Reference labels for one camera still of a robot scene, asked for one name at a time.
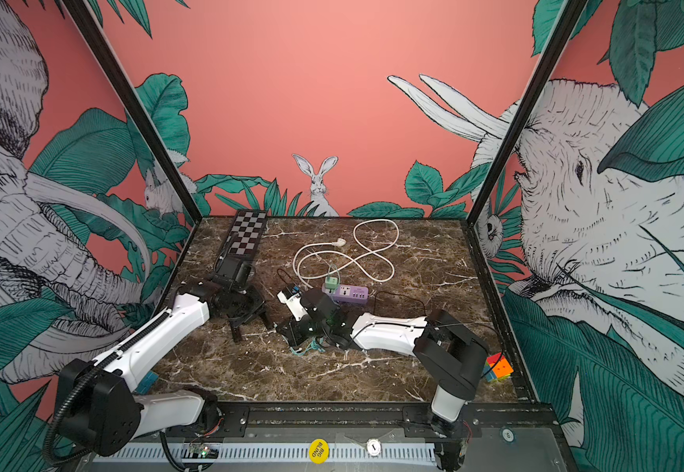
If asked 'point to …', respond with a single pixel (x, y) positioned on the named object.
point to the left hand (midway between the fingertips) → (272, 303)
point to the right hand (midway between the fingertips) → (275, 329)
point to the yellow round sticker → (318, 450)
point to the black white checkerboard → (246, 233)
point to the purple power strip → (349, 293)
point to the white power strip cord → (352, 263)
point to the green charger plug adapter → (331, 283)
